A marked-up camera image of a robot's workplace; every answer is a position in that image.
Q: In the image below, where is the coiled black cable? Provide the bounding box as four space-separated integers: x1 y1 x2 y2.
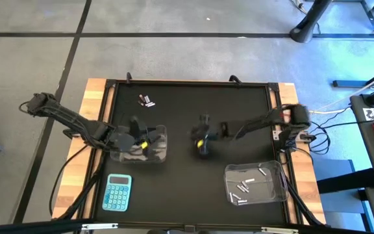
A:
303 128 332 156

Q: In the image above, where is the grey cart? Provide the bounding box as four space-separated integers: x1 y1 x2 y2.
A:
349 94 374 234

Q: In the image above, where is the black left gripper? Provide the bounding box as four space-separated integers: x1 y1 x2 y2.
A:
110 116 162 153

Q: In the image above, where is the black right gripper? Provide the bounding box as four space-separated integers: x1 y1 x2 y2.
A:
192 114 221 159

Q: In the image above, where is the black floor frame bar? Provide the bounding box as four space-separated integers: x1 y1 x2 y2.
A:
332 63 374 88

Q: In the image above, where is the black camera beam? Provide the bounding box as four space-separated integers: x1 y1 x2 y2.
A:
0 218 374 234

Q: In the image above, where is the silver beam bracket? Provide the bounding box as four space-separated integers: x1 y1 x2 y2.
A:
260 226 300 234
81 222 119 231

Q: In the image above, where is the clear plastic bin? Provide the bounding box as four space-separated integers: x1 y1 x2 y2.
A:
223 160 288 206
110 124 168 164

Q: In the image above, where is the white cable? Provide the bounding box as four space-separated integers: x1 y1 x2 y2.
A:
308 73 374 115

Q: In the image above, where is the teal calculator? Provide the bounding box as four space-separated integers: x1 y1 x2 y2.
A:
102 174 132 213

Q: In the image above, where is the black stand pole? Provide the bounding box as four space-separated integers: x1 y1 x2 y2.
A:
289 0 333 44

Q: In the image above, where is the black bench bar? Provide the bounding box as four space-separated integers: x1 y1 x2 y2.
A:
316 167 374 195

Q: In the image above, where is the black table mat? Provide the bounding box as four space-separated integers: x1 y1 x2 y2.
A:
94 84 287 226

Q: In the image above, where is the thin black cable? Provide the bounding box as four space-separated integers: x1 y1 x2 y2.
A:
49 142 92 217

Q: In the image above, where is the thick black cable sleeve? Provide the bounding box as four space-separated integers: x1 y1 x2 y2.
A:
56 161 105 222
276 152 326 228

